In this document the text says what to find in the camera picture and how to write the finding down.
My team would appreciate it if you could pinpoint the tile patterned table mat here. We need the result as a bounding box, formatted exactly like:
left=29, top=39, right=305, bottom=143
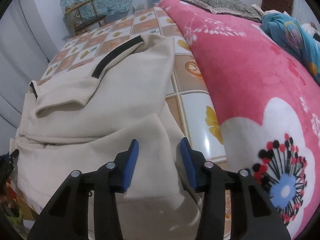
left=37, top=6, right=230, bottom=240

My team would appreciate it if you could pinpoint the wooden chair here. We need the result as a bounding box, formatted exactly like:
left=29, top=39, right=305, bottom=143
left=64, top=0, right=107, bottom=35

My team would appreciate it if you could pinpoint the pink floral blanket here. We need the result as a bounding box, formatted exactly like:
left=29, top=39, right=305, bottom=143
left=156, top=0, right=320, bottom=240

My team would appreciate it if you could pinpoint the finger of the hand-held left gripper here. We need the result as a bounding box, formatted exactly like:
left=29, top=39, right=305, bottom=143
left=0, top=149, right=20, bottom=180

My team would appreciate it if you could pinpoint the cream zip jacket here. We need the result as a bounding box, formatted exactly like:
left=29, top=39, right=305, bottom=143
left=15, top=34, right=208, bottom=230

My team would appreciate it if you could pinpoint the white curtain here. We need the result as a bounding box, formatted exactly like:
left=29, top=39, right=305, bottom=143
left=0, top=0, right=65, bottom=130

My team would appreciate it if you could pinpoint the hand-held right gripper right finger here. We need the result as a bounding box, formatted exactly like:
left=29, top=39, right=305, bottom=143
left=180, top=137, right=292, bottom=240

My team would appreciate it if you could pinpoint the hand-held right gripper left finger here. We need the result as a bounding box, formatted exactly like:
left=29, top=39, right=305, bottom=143
left=27, top=139, right=139, bottom=240

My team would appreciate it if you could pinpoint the grey patterned pillow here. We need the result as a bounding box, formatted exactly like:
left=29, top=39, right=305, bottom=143
left=180, top=0, right=263, bottom=23

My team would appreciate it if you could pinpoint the blue printed cloth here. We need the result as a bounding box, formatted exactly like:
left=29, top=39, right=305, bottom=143
left=261, top=11, right=320, bottom=85

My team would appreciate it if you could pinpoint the white and black cloth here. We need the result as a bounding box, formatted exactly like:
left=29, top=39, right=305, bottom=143
left=301, top=21, right=320, bottom=43

